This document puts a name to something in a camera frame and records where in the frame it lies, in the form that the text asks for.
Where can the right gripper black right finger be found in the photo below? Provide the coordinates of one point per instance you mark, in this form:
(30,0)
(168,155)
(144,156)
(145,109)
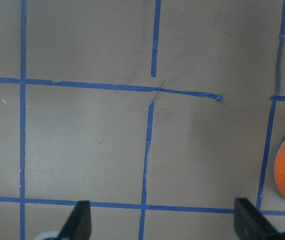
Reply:
(250,224)

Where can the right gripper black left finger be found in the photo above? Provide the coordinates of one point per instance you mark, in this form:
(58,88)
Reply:
(78,225)

